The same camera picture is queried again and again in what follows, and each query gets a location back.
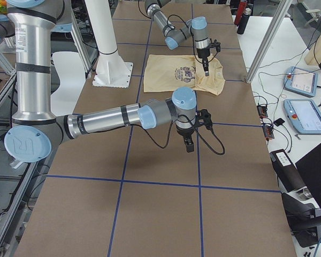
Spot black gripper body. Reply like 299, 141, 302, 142
177, 127, 195, 143
197, 48, 210, 64

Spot beige long-sleeve printed shirt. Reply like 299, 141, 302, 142
143, 55, 225, 95

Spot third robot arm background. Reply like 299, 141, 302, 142
0, 14, 15, 43

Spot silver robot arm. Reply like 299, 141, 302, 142
4, 1, 197, 163
144, 1, 212, 76

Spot black bottle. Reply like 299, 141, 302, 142
236, 8, 252, 35

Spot red bottle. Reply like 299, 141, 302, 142
234, 0, 248, 26

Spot brown paper table cover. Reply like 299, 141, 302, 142
15, 4, 296, 256

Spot upper blue teach pendant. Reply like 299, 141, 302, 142
284, 66, 318, 97

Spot blue teach pendant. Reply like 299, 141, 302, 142
284, 99, 321, 135
284, 66, 318, 97

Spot lower blue teach pendant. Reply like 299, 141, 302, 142
284, 99, 321, 135

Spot white plastic chair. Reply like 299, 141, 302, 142
49, 51, 78, 116

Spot black monitor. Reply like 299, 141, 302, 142
295, 143, 321, 207

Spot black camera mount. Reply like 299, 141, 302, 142
195, 109, 213, 131
209, 39, 220, 53

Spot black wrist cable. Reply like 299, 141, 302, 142
137, 0, 198, 64
143, 115, 226, 156

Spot aluminium frame post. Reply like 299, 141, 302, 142
245, 0, 292, 84

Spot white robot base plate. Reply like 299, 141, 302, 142
93, 62, 133, 88

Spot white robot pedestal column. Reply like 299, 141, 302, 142
85, 0, 118, 73

